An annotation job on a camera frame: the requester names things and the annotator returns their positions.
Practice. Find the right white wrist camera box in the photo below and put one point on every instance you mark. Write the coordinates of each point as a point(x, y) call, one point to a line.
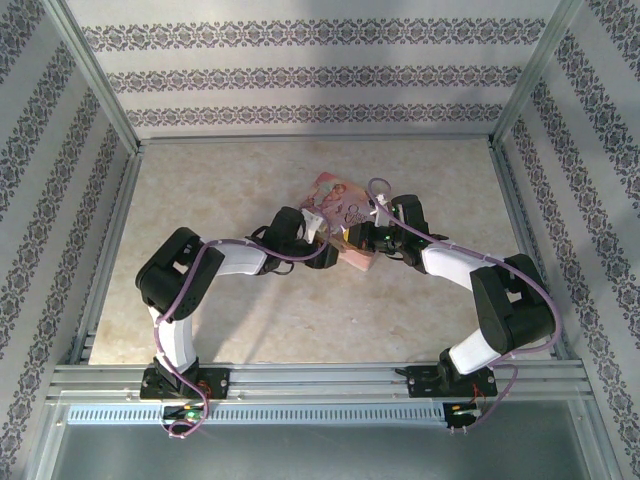
point(380, 206)

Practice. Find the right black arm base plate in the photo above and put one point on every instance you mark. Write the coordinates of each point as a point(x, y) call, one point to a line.
point(425, 382)

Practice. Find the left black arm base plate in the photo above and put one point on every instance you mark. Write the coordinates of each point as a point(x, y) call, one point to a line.
point(220, 384)

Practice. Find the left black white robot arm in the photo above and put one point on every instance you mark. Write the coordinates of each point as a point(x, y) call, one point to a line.
point(175, 280)

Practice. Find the small connector board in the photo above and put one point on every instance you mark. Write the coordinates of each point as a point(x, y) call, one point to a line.
point(182, 413)
point(462, 415)

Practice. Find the aluminium frame post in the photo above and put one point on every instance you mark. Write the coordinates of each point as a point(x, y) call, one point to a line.
point(535, 75)
point(95, 75)

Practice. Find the right small connector board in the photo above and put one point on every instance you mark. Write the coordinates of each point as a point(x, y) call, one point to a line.
point(462, 415)

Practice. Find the aluminium table edge rail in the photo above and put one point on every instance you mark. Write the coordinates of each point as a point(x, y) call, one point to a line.
point(112, 250)
point(315, 140)
point(522, 210)

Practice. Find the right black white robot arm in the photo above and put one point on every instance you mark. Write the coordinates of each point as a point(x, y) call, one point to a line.
point(505, 310)

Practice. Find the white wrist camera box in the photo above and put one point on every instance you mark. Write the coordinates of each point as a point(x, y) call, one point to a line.
point(315, 225)
point(380, 206)

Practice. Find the grey metal panel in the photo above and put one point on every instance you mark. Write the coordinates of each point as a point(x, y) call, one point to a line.
point(320, 455)

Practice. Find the left small connector board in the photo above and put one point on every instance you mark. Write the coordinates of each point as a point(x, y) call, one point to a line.
point(182, 413)

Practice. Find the long aluminium mounting rail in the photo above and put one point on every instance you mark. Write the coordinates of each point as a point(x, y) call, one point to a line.
point(320, 381)

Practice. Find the pink fairy tale box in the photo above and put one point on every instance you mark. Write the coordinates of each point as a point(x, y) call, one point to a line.
point(332, 192)

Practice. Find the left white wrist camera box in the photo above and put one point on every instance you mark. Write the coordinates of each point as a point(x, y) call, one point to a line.
point(315, 225)

